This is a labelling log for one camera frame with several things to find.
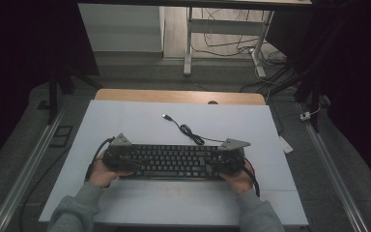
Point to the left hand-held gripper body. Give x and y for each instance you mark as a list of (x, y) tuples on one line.
[(114, 158)]

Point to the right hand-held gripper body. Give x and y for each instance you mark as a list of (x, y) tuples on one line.
[(233, 161)]

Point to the black computer keyboard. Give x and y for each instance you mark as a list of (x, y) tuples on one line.
[(174, 161)]

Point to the person's left hand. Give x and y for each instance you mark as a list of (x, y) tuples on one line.
[(101, 175)]

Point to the person's right hand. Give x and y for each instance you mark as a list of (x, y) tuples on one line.
[(240, 182)]

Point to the white board mat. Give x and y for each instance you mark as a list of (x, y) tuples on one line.
[(141, 125)]

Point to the white paper tag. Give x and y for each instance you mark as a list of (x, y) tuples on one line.
[(285, 145)]

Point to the wooden table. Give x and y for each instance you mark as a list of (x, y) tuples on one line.
[(174, 96)]

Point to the small white adapter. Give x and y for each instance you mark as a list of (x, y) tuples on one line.
[(305, 116)]

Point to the black metal stand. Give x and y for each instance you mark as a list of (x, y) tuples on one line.
[(315, 87), (53, 96)]

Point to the white cabinet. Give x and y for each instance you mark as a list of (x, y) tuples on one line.
[(122, 29)]

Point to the aluminium rail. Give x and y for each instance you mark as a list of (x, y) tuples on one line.
[(335, 174), (25, 170)]

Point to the white desk frame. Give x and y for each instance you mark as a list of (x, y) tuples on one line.
[(225, 26)]

